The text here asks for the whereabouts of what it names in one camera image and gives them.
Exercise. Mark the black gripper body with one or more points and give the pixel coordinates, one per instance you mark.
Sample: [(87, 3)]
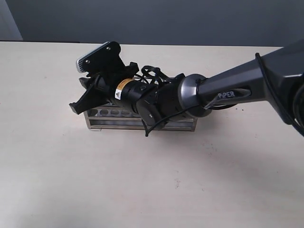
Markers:
[(106, 63)]

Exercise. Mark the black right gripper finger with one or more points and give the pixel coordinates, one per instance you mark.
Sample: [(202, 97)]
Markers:
[(93, 97)]

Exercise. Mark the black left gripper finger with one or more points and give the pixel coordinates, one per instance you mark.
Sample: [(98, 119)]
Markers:
[(88, 82)]

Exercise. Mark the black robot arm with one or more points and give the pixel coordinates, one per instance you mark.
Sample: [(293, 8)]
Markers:
[(277, 77)]

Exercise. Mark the stainless steel test tube rack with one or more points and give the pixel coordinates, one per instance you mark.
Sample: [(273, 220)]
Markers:
[(120, 111)]

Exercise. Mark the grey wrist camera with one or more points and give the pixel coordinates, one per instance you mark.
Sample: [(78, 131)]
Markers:
[(85, 58)]

